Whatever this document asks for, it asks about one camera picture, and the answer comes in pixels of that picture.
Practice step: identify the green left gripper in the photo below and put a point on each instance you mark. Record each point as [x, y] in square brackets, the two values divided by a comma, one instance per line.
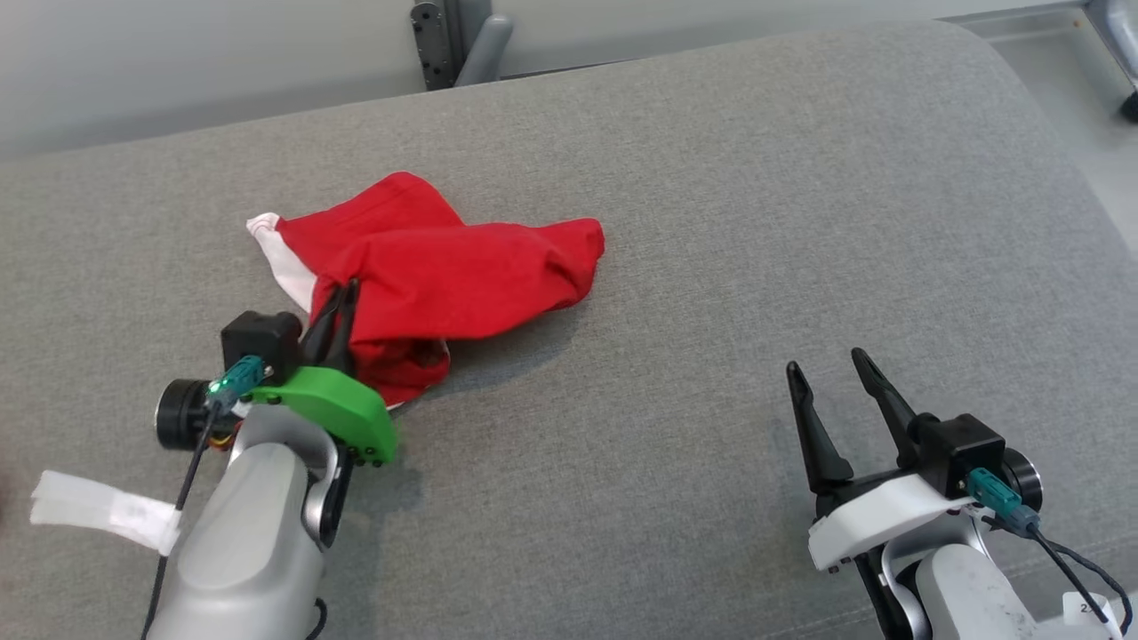
[347, 409]

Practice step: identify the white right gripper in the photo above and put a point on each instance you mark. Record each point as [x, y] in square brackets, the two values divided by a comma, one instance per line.
[876, 516]

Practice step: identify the red shorts with white stripe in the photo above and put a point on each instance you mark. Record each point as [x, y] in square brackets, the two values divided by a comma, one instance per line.
[444, 276]

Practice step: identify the black right wrist motor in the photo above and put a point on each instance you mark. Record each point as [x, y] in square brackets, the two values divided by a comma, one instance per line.
[1024, 476]

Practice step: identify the black wrist motor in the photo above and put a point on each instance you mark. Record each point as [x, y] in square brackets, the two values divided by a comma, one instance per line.
[182, 413]
[1024, 476]

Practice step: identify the black left wrist motor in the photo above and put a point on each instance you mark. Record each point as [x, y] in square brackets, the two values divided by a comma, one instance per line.
[182, 413]

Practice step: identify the grey caster leg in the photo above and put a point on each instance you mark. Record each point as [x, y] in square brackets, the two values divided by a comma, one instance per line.
[1116, 36]

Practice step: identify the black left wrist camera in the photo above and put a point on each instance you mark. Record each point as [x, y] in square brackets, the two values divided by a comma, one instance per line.
[262, 342]

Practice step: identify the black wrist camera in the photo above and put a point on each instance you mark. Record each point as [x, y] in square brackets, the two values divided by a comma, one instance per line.
[965, 449]
[262, 342]

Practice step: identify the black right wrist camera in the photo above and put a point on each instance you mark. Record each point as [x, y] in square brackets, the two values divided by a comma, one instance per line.
[965, 449]

